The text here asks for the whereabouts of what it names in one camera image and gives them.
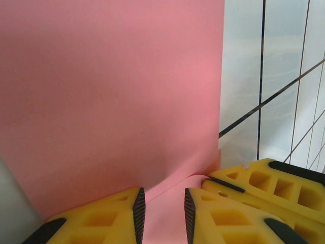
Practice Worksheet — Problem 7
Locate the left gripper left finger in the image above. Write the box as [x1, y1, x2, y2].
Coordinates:
[21, 187, 146, 244]

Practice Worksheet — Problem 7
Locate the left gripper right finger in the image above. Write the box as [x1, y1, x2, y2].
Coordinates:
[184, 187, 312, 244]

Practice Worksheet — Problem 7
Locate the pink cloth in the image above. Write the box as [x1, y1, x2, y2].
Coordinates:
[0, 0, 226, 244]

